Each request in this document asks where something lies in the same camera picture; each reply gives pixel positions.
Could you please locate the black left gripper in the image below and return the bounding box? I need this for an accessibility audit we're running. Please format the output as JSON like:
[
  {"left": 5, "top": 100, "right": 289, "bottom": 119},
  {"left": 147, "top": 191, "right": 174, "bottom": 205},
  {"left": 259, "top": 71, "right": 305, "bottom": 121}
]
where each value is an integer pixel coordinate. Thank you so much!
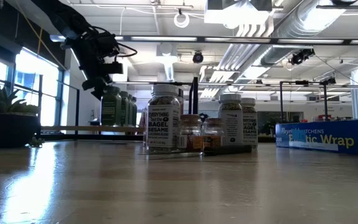
[{"left": 81, "top": 60, "right": 113, "bottom": 101}]

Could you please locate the long linear ceiling light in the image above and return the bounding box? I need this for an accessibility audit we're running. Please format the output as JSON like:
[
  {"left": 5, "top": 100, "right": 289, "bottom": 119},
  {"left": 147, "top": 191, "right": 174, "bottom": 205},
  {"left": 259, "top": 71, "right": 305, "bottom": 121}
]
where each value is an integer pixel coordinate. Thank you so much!
[{"left": 50, "top": 34, "right": 358, "bottom": 44}]

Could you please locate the succulent plant in black pot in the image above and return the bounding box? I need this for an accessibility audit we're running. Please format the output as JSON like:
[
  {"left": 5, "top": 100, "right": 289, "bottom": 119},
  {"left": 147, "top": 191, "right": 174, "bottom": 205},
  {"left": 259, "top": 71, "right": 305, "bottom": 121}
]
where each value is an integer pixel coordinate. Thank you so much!
[{"left": 0, "top": 78, "right": 45, "bottom": 149}]

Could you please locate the small glass spice jar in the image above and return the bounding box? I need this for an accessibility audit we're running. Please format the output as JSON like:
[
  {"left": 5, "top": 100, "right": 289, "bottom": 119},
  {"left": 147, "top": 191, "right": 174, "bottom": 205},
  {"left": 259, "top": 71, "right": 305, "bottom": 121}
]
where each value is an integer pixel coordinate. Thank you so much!
[
  {"left": 178, "top": 114, "right": 204, "bottom": 152},
  {"left": 203, "top": 117, "right": 225, "bottom": 149}
]

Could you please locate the black ceiling spotlight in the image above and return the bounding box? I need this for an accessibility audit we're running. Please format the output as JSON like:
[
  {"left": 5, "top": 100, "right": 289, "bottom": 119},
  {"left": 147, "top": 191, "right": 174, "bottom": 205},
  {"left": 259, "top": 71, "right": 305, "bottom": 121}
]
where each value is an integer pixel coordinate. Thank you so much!
[
  {"left": 192, "top": 51, "right": 204, "bottom": 65},
  {"left": 290, "top": 48, "right": 316, "bottom": 66}
]

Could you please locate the white ceiling vent box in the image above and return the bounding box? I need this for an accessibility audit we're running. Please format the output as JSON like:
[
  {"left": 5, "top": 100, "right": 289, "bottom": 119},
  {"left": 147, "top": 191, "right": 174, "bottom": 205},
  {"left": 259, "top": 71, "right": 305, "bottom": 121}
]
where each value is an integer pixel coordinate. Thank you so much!
[{"left": 203, "top": 0, "right": 275, "bottom": 30}]

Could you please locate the blue plastic wrap box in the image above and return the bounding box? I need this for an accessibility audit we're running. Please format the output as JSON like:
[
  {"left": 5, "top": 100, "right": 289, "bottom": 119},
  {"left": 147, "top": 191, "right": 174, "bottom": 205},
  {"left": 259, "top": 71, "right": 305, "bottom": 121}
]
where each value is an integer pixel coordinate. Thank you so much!
[{"left": 275, "top": 119, "right": 358, "bottom": 157}]

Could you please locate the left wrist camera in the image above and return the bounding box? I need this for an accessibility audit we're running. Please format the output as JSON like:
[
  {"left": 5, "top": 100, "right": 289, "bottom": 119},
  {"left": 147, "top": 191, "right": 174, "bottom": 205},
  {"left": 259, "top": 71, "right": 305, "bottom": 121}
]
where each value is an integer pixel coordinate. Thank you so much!
[{"left": 104, "top": 62, "right": 124, "bottom": 75}]

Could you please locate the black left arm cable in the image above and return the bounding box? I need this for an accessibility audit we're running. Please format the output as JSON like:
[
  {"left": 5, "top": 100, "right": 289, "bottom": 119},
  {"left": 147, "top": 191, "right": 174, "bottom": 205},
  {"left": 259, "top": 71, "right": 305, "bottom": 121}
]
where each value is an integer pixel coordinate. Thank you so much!
[{"left": 88, "top": 24, "right": 138, "bottom": 60}]

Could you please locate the white hanging air duct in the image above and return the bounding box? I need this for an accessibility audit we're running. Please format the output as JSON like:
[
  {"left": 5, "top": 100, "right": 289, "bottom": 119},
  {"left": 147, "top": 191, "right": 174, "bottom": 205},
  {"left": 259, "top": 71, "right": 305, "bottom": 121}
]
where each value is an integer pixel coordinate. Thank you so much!
[{"left": 155, "top": 42, "right": 178, "bottom": 82}]

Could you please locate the white cable coil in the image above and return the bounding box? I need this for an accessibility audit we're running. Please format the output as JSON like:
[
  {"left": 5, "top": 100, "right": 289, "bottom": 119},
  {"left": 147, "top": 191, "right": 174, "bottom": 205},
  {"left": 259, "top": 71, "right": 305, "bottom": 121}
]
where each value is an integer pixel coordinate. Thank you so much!
[{"left": 173, "top": 8, "right": 191, "bottom": 29}]

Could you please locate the black-handled kitchen knife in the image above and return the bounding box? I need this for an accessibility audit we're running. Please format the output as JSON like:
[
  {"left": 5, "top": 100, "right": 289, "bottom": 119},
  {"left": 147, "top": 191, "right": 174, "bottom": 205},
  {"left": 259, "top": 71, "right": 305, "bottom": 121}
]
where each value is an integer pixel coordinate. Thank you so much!
[{"left": 141, "top": 144, "right": 254, "bottom": 158}]

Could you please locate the black background rig frame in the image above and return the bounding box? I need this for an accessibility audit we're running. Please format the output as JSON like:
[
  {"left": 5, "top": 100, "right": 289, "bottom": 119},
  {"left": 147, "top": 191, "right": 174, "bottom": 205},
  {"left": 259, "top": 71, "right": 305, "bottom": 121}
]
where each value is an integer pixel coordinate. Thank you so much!
[{"left": 279, "top": 77, "right": 337, "bottom": 123}]

